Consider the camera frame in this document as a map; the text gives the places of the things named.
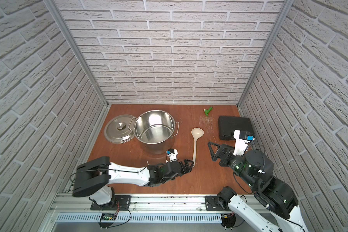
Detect white plastic ladle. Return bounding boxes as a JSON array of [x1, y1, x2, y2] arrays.
[[191, 128, 204, 166]]

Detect stainless steel pot lid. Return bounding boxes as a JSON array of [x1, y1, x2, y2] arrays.
[[104, 115, 136, 144]]

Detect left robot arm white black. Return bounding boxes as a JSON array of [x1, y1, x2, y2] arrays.
[[72, 156, 194, 206]]

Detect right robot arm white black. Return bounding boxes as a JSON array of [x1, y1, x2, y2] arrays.
[[206, 142, 308, 232]]

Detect black plastic tool case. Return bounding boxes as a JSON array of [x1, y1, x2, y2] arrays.
[[218, 116, 255, 141]]

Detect green plastic fitting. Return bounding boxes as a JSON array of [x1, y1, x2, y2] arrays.
[[204, 107, 213, 117]]

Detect right controller board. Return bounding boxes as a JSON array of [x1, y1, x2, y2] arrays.
[[221, 214, 236, 230]]

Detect controller board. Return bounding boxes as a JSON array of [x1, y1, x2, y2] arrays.
[[221, 214, 236, 230], [99, 213, 117, 229]]

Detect left controller board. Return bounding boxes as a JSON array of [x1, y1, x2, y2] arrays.
[[99, 213, 117, 229]]

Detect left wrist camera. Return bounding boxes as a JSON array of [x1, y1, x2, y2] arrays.
[[166, 148, 178, 162]]

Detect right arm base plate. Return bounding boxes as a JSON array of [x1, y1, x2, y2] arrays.
[[205, 194, 235, 212]]

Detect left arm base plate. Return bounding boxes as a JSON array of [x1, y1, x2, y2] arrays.
[[89, 195, 131, 211]]

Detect aluminium rail frame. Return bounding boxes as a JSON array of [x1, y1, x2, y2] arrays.
[[46, 193, 231, 225]]

